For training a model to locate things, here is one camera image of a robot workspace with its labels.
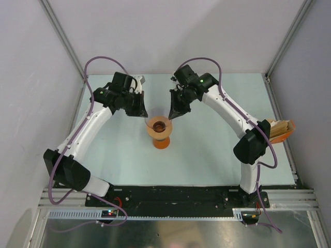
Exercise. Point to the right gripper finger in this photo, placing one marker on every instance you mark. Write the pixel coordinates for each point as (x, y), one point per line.
(175, 105)
(178, 112)

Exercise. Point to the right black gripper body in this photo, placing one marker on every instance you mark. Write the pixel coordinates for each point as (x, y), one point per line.
(186, 99)

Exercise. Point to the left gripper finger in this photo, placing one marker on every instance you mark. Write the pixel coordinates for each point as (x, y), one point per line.
(142, 104)
(135, 113)

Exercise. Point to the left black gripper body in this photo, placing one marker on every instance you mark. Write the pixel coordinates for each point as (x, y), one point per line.
(132, 101)

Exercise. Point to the clear glass dripper cone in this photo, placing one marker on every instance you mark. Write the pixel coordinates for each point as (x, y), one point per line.
(158, 123)

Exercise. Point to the orange glass carafe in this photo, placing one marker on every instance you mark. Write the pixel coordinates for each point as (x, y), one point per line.
(161, 143)

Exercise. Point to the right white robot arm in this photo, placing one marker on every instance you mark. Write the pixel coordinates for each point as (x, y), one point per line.
(250, 131)

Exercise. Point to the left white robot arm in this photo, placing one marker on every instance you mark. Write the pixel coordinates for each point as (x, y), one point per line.
(64, 164)

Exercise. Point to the orange filter holder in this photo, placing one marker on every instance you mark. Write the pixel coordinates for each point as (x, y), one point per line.
(287, 133)

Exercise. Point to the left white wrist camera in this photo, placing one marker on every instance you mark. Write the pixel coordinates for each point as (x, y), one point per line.
(137, 83)

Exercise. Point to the right aluminium frame post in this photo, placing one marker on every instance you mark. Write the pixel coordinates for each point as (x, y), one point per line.
(290, 35)

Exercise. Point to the aluminium frame post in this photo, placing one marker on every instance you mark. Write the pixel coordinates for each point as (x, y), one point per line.
(62, 36)
(290, 35)

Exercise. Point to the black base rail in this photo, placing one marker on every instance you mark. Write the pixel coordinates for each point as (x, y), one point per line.
(180, 201)

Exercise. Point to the left aluminium frame post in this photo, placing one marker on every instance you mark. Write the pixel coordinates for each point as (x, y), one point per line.
(62, 36)

